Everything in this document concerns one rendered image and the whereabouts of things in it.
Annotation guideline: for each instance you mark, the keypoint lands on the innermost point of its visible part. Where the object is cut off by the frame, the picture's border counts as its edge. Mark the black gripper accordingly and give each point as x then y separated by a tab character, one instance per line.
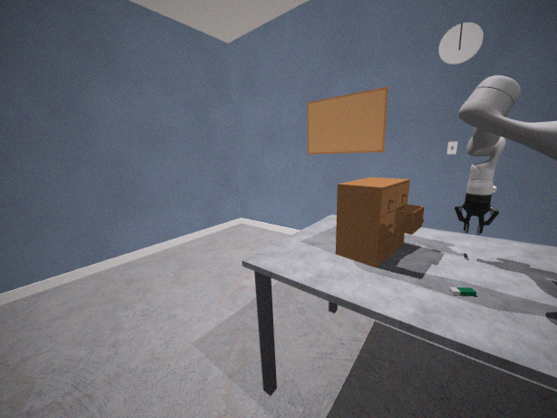
476	205

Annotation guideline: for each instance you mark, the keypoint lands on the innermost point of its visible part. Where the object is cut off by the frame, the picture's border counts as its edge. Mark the green and white eraser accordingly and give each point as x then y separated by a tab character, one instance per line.
462	291

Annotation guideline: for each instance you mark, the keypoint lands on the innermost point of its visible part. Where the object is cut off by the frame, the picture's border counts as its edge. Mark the brown wooden chest of drawers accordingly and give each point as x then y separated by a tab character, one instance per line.
358	219

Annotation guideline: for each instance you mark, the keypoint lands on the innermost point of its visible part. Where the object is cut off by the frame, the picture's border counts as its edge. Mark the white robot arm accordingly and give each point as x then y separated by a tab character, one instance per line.
486	109

